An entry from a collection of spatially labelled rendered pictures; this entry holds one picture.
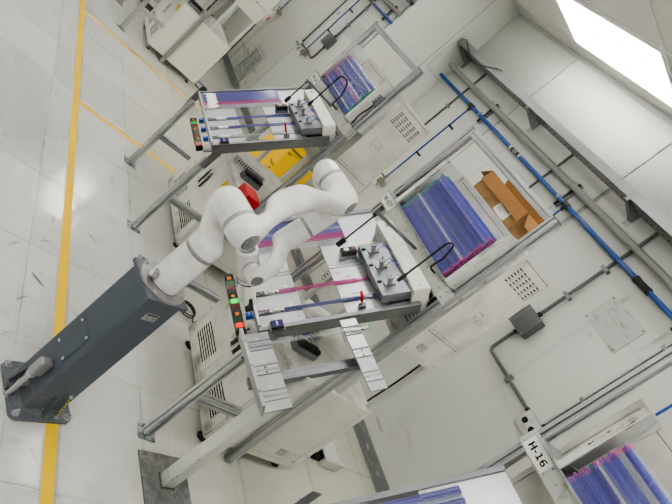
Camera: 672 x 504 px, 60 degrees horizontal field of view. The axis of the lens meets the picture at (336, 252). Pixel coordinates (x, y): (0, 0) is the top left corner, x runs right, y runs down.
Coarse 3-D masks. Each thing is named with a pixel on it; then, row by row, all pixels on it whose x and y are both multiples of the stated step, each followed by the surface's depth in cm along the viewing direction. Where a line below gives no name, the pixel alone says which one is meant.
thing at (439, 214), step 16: (432, 192) 280; (448, 192) 273; (416, 208) 281; (432, 208) 275; (448, 208) 269; (464, 208) 263; (416, 224) 276; (432, 224) 270; (448, 224) 264; (464, 224) 259; (480, 224) 253; (432, 240) 265; (448, 240) 260; (464, 240) 254; (480, 240) 249; (496, 240) 248; (432, 256) 261; (448, 256) 256; (464, 256) 250; (448, 272) 252
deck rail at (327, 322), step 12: (360, 312) 248; (372, 312) 249; (384, 312) 251; (396, 312) 254; (408, 312) 256; (288, 324) 240; (300, 324) 241; (312, 324) 243; (324, 324) 245; (336, 324) 247; (276, 336) 241
